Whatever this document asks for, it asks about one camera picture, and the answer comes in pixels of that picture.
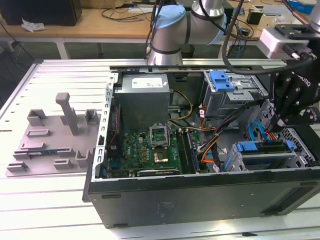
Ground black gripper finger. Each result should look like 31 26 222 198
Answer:
267 71 305 133
280 104 320 128

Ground blue data wire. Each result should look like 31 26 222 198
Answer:
248 120 268 145

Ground orange black power wire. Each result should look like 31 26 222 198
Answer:
262 129 285 145

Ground hard disk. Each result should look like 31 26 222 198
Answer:
223 139 295 173

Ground grey disk bay cage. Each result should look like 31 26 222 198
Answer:
221 139 309 173

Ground grey optical drive cage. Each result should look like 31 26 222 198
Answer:
201 70 270 120

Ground blue drive latch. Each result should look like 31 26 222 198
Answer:
209 71 238 93

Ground blue cardboard box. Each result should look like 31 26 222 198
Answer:
288 0 316 9

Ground grey flat tray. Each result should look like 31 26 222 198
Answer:
262 5 288 16

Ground small black open box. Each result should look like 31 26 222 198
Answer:
246 9 264 25

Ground installed RAM stick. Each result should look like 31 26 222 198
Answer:
186 129 201 173

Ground black RAM slots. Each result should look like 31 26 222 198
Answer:
176 128 193 175

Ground black open PC case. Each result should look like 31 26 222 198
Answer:
81 64 320 229

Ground metal socket cover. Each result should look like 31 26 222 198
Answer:
149 123 171 149

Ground CPU socket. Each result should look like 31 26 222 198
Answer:
151 147 171 165

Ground grey power supply unit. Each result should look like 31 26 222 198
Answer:
113 73 174 126

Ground black graphics card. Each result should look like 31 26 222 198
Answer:
136 168 180 178

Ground green motherboard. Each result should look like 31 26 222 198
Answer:
106 128 205 177

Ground wooden desk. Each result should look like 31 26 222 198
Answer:
0 0 320 61

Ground grey parts rack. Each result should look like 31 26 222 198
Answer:
5 91 104 178

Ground large black box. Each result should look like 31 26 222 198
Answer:
0 0 83 27

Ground RAM stick with blue label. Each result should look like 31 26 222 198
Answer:
14 149 72 158

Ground crumpled white plastic bag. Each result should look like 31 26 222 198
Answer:
21 17 47 33

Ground thick black gripper cable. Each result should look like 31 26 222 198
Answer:
221 0 278 76

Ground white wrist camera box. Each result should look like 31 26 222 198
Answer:
259 23 318 61

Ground black cable bundle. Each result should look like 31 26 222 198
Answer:
197 98 267 174

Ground yellow power wires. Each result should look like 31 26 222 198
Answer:
166 89 194 127

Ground orange red wire bundle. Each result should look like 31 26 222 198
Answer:
199 138 220 165

